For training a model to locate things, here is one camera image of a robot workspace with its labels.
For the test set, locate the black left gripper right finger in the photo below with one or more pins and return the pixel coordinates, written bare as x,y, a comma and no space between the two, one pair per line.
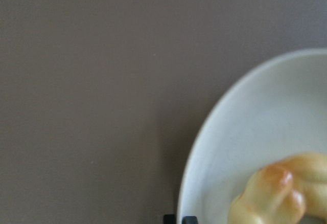
190,220

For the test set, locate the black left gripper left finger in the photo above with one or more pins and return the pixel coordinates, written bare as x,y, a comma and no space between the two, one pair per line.
169,219

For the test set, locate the twisted glazed donut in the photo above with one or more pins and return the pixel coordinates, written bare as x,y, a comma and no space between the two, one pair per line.
284,192

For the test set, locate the white round plate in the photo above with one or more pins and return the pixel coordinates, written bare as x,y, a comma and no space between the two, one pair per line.
276,110

